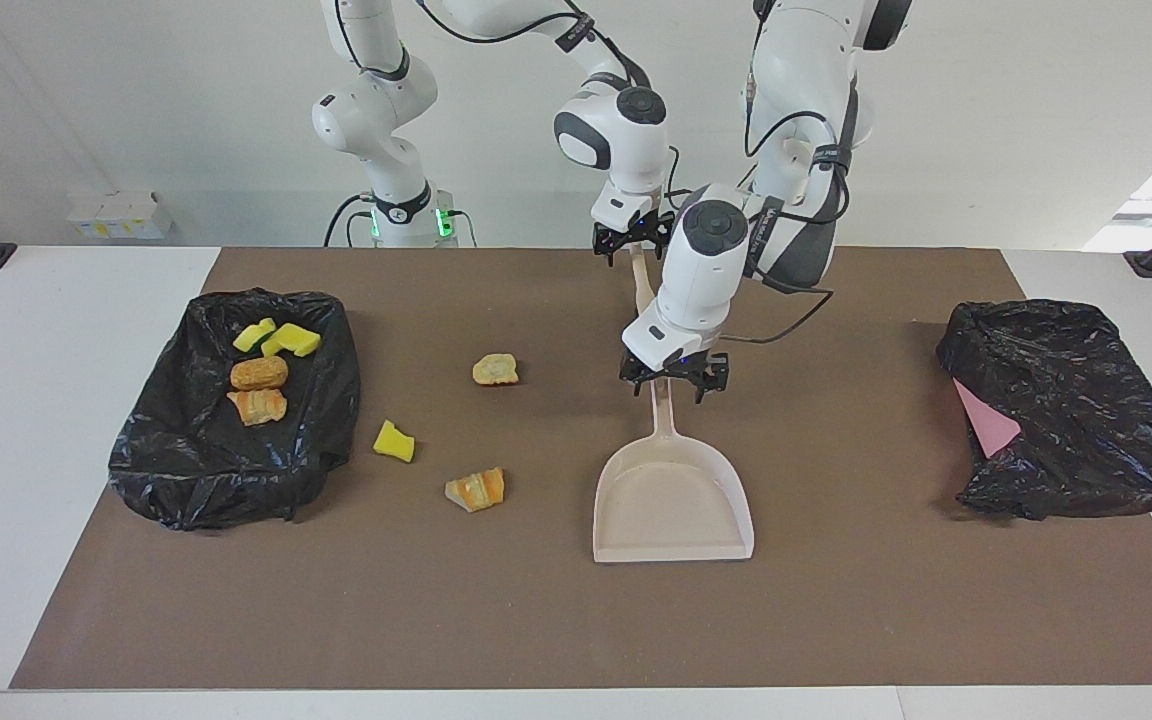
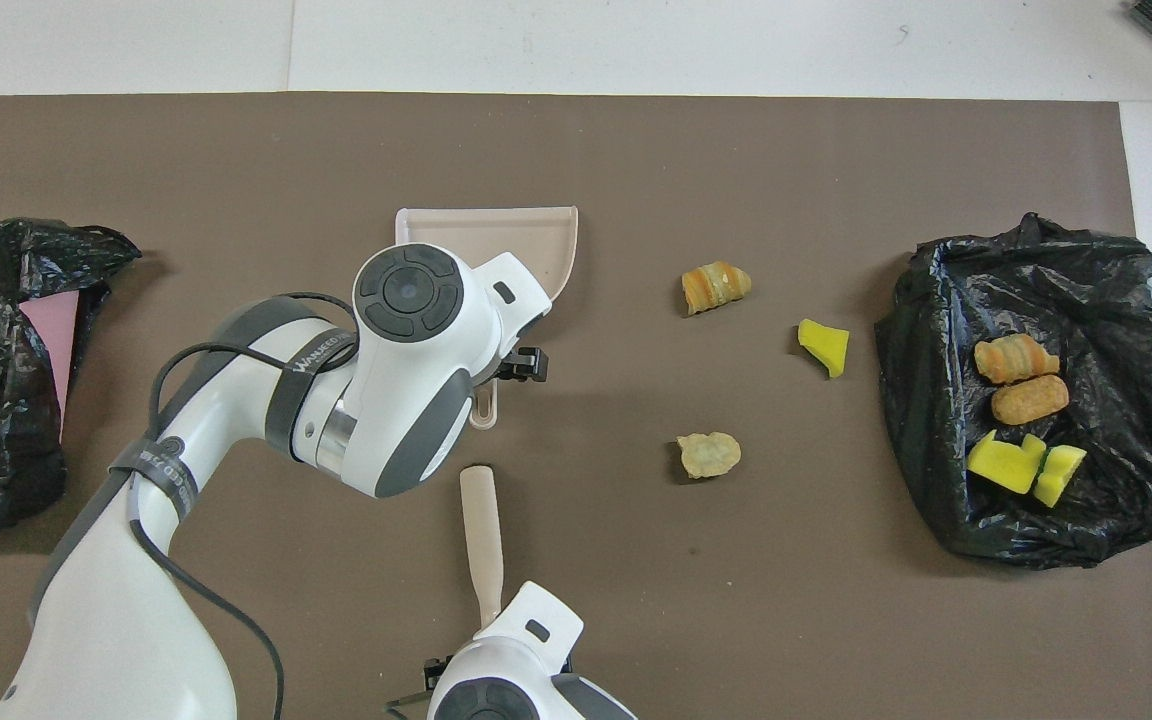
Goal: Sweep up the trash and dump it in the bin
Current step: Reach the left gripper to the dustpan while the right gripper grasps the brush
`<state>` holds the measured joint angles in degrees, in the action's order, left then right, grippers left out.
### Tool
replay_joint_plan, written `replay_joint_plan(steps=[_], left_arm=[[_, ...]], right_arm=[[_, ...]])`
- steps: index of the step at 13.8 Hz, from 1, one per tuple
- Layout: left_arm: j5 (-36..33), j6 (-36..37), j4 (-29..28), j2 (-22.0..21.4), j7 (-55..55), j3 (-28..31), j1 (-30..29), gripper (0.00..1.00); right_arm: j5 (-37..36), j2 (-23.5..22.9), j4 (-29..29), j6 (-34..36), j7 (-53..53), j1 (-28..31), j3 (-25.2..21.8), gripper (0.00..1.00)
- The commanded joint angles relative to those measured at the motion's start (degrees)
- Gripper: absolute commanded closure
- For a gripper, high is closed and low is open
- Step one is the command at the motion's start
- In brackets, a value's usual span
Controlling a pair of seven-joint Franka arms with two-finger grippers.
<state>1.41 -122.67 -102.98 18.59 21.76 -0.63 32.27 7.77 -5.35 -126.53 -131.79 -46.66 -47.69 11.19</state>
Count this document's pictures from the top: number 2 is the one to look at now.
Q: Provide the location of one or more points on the beige hand brush black bristles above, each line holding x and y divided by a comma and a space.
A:
482, 530

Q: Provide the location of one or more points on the beige plastic dustpan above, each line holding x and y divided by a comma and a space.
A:
466, 235

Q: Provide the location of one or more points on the orange striped croissant piece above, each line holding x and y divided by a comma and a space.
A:
714, 287

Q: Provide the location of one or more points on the pale flaky croissant piece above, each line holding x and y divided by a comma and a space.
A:
1014, 360

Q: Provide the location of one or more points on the black trash bag bin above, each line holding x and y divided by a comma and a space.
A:
936, 400

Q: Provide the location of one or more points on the notched yellow sponge piece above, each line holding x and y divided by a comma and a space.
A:
1004, 465

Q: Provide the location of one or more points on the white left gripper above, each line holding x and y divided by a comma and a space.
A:
511, 300

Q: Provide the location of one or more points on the yellow sponge wedge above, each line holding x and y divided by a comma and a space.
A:
826, 345

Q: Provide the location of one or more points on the brown table mat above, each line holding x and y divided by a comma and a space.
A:
736, 160

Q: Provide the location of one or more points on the brown oblong bread roll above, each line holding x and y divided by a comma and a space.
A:
1031, 400

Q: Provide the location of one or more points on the green and yellow sponge piece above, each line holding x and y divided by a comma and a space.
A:
1058, 475

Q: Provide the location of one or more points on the pink bin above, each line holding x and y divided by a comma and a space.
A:
51, 330

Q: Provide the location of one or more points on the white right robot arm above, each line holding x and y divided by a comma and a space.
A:
496, 700

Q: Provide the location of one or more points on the small pale pastry piece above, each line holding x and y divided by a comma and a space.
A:
708, 455

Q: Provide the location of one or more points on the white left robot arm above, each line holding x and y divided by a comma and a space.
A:
136, 600

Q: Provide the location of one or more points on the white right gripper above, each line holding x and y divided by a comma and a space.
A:
536, 612

